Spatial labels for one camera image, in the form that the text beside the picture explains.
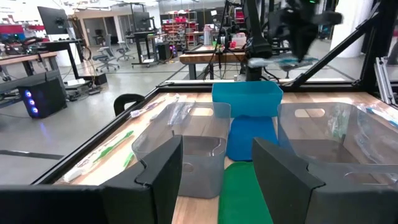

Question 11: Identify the black curved clamp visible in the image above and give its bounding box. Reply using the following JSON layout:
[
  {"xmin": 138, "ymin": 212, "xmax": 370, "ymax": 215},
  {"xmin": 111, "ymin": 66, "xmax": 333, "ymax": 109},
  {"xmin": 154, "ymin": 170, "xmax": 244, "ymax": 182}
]
[{"xmin": 113, "ymin": 93, "xmax": 146, "ymax": 118}]

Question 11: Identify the wooden workbench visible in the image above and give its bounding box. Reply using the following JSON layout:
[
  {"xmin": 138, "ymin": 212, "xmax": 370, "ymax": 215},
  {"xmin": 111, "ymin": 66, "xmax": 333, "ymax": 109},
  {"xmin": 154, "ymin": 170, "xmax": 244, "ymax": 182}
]
[{"xmin": 179, "ymin": 45, "xmax": 249, "ymax": 81}]

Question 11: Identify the white bottle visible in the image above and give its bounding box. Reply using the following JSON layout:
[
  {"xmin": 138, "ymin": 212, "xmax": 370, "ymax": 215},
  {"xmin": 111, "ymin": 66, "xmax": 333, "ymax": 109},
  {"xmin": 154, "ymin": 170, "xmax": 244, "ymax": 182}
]
[{"xmin": 203, "ymin": 24, "xmax": 213, "ymax": 46}]

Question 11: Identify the transparent grey plastic bin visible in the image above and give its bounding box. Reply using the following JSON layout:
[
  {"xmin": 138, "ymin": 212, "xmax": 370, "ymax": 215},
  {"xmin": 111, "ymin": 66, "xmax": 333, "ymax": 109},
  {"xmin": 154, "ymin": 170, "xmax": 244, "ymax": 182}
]
[
  {"xmin": 276, "ymin": 101, "xmax": 398, "ymax": 187},
  {"xmin": 131, "ymin": 101, "xmax": 233, "ymax": 200}
]

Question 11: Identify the green toothbrush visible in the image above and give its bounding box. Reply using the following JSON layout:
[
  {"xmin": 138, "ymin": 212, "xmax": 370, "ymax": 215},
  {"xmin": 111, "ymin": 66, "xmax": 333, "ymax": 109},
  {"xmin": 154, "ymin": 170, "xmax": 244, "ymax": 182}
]
[
  {"xmin": 63, "ymin": 130, "xmax": 135, "ymax": 184},
  {"xmin": 122, "ymin": 151, "xmax": 136, "ymax": 169},
  {"xmin": 326, "ymin": 107, "xmax": 354, "ymax": 142}
]

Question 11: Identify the black diagonal frame brace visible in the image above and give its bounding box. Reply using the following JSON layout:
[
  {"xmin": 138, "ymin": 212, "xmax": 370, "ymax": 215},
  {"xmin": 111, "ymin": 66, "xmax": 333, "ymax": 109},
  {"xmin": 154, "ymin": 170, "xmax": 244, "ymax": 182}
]
[{"xmin": 290, "ymin": 7, "xmax": 382, "ymax": 89}]

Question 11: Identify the silver aluminium extrusion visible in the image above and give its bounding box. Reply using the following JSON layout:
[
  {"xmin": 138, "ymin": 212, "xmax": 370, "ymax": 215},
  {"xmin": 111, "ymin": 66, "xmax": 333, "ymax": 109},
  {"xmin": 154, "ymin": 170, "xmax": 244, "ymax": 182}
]
[{"xmin": 374, "ymin": 57, "xmax": 397, "ymax": 106}]

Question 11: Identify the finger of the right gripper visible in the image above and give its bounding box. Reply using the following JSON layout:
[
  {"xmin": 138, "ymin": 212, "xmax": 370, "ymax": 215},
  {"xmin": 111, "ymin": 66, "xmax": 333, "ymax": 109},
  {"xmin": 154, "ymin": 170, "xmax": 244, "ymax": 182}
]
[
  {"xmin": 290, "ymin": 35, "xmax": 302, "ymax": 62},
  {"xmin": 300, "ymin": 35, "xmax": 313, "ymax": 62}
]

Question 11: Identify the black standing desk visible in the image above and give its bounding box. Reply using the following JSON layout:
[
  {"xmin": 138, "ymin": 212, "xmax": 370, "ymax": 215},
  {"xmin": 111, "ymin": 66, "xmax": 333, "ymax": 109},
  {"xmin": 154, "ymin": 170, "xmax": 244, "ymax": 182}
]
[
  {"xmin": 126, "ymin": 30, "xmax": 167, "ymax": 68},
  {"xmin": 40, "ymin": 39, "xmax": 108, "ymax": 86}
]

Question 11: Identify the grey office chair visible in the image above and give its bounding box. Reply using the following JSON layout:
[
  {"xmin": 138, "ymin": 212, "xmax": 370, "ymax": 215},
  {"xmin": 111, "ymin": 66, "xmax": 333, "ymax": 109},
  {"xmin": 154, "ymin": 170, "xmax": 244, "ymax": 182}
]
[
  {"xmin": 116, "ymin": 39, "xmax": 136, "ymax": 62},
  {"xmin": 92, "ymin": 33, "xmax": 121, "ymax": 73}
]

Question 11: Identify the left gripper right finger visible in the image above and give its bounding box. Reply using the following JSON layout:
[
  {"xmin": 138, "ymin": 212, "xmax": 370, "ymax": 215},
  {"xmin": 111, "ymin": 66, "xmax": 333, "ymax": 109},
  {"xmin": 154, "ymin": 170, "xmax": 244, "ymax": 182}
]
[{"xmin": 251, "ymin": 137, "xmax": 371, "ymax": 224}]

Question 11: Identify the teal plastic bin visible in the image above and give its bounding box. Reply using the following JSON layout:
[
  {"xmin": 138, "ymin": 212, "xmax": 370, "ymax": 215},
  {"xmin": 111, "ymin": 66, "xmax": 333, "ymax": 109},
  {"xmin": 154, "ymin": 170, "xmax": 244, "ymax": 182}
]
[{"xmin": 211, "ymin": 80, "xmax": 284, "ymax": 118}]

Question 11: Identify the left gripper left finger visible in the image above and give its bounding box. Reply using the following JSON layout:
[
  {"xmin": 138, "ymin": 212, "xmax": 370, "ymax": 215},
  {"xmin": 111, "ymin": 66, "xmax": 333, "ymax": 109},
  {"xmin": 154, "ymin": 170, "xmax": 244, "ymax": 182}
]
[{"xmin": 101, "ymin": 134, "xmax": 184, "ymax": 224}]

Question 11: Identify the black monitor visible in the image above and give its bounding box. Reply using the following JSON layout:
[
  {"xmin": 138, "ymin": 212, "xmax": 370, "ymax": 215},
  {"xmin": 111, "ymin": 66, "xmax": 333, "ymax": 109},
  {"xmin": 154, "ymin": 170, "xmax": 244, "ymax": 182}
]
[
  {"xmin": 37, "ymin": 6, "xmax": 71, "ymax": 35},
  {"xmin": 132, "ymin": 11, "xmax": 152, "ymax": 32}
]

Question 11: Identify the wooden desk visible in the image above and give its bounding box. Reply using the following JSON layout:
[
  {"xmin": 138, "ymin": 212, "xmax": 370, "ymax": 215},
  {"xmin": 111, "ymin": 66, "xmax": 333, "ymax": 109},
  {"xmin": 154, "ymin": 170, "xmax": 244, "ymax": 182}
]
[{"xmin": 0, "ymin": 51, "xmax": 60, "ymax": 82}]

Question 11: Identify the black frame post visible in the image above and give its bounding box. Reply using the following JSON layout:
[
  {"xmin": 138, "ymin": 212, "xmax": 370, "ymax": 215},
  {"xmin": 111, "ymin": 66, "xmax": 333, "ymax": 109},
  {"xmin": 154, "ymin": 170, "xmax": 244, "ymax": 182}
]
[{"xmin": 359, "ymin": 0, "xmax": 398, "ymax": 93}]

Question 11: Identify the shelving rack with red bins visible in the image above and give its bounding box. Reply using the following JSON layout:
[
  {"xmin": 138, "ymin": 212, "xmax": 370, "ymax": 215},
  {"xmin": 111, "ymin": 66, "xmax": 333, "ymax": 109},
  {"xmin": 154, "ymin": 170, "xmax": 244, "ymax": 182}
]
[{"xmin": 160, "ymin": 11, "xmax": 200, "ymax": 50}]

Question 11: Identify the small black computer tower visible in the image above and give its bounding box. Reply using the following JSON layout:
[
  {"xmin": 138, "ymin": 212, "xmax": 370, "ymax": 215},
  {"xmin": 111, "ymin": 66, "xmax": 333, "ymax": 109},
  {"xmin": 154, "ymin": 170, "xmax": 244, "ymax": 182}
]
[{"xmin": 156, "ymin": 42, "xmax": 178, "ymax": 62}]

